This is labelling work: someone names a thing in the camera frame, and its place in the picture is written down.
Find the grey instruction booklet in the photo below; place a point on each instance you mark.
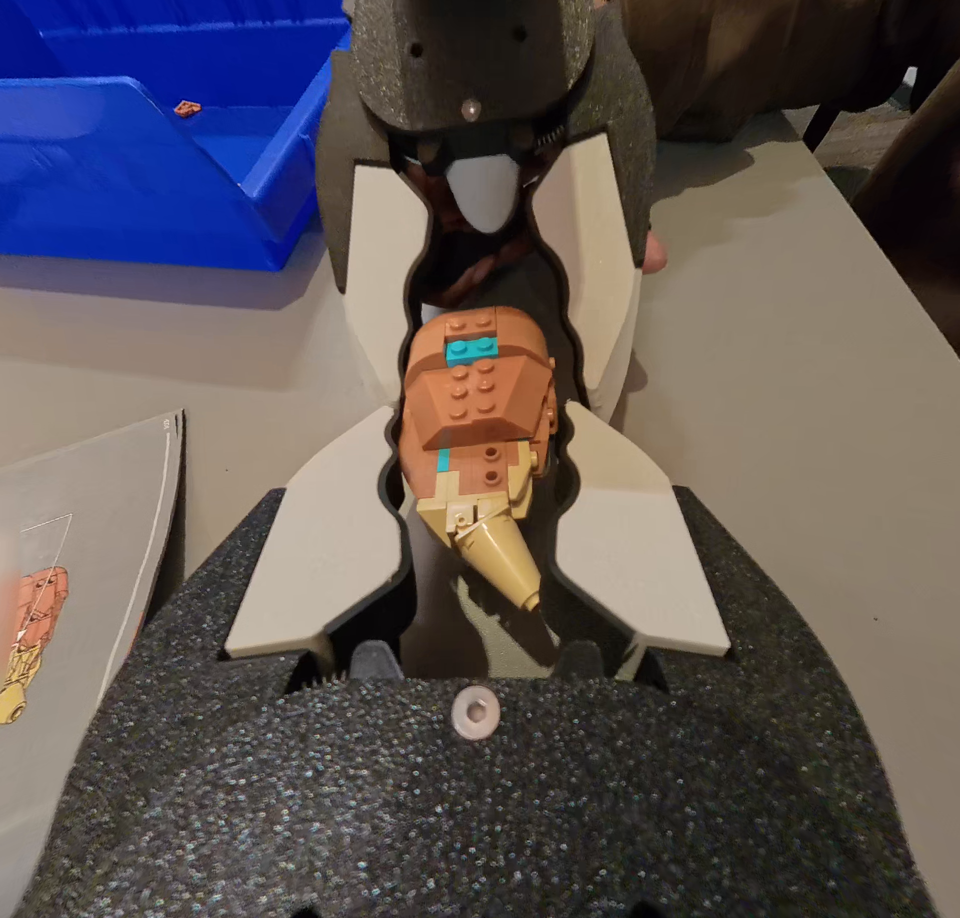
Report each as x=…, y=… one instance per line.
x=90, y=483

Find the person's right hand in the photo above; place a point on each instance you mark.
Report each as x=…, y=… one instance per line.
x=472, y=276

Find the blue plastic bin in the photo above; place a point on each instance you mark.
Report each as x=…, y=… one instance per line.
x=187, y=2
x=112, y=182

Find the brown toy brick model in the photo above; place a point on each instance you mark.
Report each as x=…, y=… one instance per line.
x=480, y=400

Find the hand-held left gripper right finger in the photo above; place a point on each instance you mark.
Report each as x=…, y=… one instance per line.
x=637, y=558

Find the grey desk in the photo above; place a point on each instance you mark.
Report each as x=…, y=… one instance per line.
x=750, y=408

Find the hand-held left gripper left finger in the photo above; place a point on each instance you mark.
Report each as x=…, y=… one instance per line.
x=322, y=558

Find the orange bricks group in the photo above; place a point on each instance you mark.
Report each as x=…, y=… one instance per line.
x=187, y=107

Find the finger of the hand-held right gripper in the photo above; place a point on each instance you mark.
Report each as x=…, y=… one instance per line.
x=379, y=257
x=600, y=272

